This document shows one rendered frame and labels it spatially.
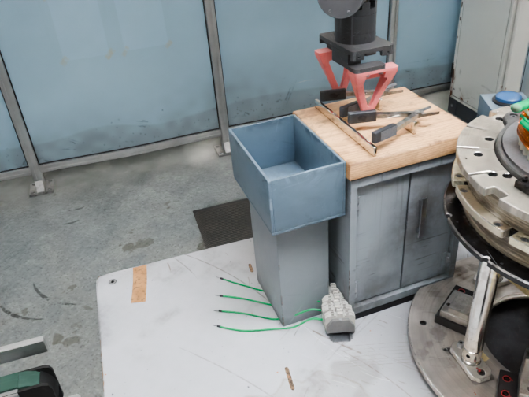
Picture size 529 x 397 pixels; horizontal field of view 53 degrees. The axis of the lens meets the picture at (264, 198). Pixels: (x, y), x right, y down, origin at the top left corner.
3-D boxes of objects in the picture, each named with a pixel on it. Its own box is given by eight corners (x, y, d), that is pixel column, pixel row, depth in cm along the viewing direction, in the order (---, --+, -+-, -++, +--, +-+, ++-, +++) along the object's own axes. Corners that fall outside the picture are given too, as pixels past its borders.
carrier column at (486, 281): (468, 372, 72) (494, 251, 61) (456, 359, 74) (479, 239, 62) (483, 365, 73) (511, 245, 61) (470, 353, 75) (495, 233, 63)
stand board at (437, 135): (349, 181, 69) (350, 165, 68) (292, 125, 84) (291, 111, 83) (478, 147, 74) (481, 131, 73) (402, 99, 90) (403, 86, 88)
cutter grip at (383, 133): (375, 144, 69) (375, 133, 68) (370, 142, 70) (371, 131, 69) (396, 135, 71) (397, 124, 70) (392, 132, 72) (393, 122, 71)
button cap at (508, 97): (525, 104, 86) (526, 98, 86) (499, 105, 86) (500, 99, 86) (516, 94, 90) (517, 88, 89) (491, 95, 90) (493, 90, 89)
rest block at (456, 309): (480, 306, 80) (482, 294, 79) (467, 328, 77) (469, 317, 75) (453, 294, 82) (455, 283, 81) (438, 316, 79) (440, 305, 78)
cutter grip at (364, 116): (348, 124, 75) (348, 113, 74) (347, 122, 75) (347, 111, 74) (376, 121, 75) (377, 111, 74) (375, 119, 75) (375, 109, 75)
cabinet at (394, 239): (348, 322, 84) (351, 180, 69) (300, 254, 99) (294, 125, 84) (453, 287, 89) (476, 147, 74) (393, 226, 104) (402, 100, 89)
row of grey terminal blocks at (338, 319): (356, 340, 81) (357, 320, 78) (325, 343, 81) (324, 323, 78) (346, 294, 89) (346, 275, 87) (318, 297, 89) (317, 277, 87)
